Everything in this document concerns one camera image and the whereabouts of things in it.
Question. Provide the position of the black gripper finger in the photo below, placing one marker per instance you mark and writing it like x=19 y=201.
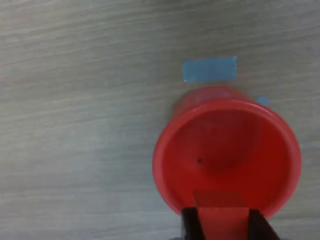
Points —
x=262 y=226
x=191 y=225

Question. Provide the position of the red cube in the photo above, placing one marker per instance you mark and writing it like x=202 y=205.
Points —
x=225 y=222

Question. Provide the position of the red plastic cup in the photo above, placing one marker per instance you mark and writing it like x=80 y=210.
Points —
x=225 y=150

